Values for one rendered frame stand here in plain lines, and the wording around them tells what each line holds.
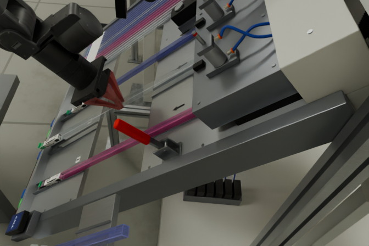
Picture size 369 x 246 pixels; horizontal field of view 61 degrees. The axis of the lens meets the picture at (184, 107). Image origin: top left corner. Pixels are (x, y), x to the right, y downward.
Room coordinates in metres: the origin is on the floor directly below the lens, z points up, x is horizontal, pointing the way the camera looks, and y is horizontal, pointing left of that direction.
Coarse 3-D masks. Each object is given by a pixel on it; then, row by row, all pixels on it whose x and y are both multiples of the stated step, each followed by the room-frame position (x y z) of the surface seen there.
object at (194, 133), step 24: (168, 24) 0.67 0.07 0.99; (192, 48) 0.51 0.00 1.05; (168, 72) 0.48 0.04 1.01; (192, 72) 0.44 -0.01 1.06; (168, 96) 0.41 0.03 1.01; (192, 96) 0.38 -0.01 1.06; (192, 120) 0.32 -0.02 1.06; (264, 120) 0.27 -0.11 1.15; (192, 144) 0.27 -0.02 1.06; (144, 168) 0.26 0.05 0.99
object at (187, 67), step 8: (184, 64) 0.45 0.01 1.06; (192, 64) 0.44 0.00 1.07; (176, 72) 0.44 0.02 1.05; (184, 72) 0.44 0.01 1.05; (160, 80) 0.44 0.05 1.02; (168, 80) 0.44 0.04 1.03; (144, 88) 0.44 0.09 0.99; (152, 88) 0.43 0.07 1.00; (128, 96) 0.44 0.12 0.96; (136, 96) 0.43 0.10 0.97; (104, 112) 0.43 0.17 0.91; (112, 112) 0.43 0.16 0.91; (88, 120) 0.43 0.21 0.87; (96, 120) 0.43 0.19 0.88; (72, 128) 0.42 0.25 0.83; (80, 128) 0.42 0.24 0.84; (64, 136) 0.42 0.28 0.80
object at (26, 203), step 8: (72, 88) 0.64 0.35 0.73; (64, 96) 0.61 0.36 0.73; (64, 104) 0.57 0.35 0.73; (64, 112) 0.55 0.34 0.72; (56, 120) 0.51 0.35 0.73; (56, 128) 0.49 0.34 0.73; (48, 136) 0.46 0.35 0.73; (48, 152) 0.41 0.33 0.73; (40, 160) 0.38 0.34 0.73; (48, 160) 0.39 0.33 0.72; (40, 168) 0.36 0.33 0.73; (32, 176) 0.34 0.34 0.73; (40, 176) 0.34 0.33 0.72; (32, 184) 0.32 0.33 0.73; (32, 192) 0.30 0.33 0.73; (24, 200) 0.28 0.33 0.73; (32, 200) 0.28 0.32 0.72; (24, 208) 0.26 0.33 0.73
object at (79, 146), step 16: (112, 64) 0.65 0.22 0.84; (80, 112) 0.52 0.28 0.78; (96, 112) 0.48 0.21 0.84; (64, 128) 0.49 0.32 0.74; (96, 128) 0.42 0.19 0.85; (64, 144) 0.42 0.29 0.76; (80, 144) 0.39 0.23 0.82; (64, 160) 0.37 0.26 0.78; (80, 160) 0.34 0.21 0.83; (48, 176) 0.34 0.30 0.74; (80, 176) 0.30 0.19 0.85; (48, 192) 0.29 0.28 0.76; (64, 192) 0.27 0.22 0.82; (80, 192) 0.26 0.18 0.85; (32, 208) 0.26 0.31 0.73; (48, 208) 0.25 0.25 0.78
